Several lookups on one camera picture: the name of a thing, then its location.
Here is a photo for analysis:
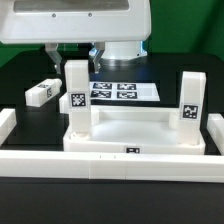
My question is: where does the white front fence bar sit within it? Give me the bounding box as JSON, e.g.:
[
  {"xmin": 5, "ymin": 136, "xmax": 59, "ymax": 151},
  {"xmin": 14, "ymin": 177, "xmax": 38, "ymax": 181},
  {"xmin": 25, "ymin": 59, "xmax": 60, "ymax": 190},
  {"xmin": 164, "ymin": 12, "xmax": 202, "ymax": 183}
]
[{"xmin": 0, "ymin": 150, "xmax": 224, "ymax": 183}]

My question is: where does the white left fence block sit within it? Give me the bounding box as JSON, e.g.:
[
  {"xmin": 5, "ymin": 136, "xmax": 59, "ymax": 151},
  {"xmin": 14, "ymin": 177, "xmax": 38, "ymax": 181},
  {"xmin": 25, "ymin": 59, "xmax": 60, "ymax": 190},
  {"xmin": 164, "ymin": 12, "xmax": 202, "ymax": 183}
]
[{"xmin": 0, "ymin": 108, "xmax": 17, "ymax": 146}]

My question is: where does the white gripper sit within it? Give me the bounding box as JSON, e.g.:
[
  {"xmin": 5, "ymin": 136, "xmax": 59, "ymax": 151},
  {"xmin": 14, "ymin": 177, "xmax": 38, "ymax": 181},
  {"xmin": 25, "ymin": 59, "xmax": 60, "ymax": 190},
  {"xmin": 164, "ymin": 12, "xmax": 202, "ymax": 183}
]
[{"xmin": 0, "ymin": 0, "xmax": 151, "ymax": 74}]

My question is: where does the white right fence block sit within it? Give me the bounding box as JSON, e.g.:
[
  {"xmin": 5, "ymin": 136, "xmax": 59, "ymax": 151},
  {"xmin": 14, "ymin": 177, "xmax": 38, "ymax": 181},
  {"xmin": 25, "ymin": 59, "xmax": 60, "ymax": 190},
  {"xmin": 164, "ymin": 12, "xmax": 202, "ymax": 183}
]
[{"xmin": 207, "ymin": 113, "xmax": 224, "ymax": 156}]

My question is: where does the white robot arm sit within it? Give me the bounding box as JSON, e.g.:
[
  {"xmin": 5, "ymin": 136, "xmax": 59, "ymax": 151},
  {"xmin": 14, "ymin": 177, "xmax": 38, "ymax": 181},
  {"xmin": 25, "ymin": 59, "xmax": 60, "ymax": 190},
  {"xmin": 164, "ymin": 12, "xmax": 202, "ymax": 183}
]
[{"xmin": 0, "ymin": 0, "xmax": 151, "ymax": 71}]

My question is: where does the white fence block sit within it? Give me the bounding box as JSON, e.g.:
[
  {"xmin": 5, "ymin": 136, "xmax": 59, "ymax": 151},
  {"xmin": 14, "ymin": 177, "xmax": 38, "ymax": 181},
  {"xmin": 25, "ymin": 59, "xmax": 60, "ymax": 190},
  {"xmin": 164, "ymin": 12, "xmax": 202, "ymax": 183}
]
[
  {"xmin": 207, "ymin": 113, "xmax": 224, "ymax": 156},
  {"xmin": 0, "ymin": 108, "xmax": 17, "ymax": 146}
]

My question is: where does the marker tag sheet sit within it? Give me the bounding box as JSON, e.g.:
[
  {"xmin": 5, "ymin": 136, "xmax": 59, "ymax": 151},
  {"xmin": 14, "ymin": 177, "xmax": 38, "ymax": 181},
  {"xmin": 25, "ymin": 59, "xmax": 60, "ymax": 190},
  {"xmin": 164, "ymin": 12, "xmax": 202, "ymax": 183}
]
[{"xmin": 90, "ymin": 82, "xmax": 160, "ymax": 102}]

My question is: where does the white desk top tray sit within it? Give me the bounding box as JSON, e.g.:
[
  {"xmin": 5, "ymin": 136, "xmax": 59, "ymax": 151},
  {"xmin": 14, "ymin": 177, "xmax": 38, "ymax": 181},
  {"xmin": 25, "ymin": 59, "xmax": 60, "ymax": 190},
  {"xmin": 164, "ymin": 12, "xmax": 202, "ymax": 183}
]
[{"xmin": 63, "ymin": 105, "xmax": 205, "ymax": 155}]

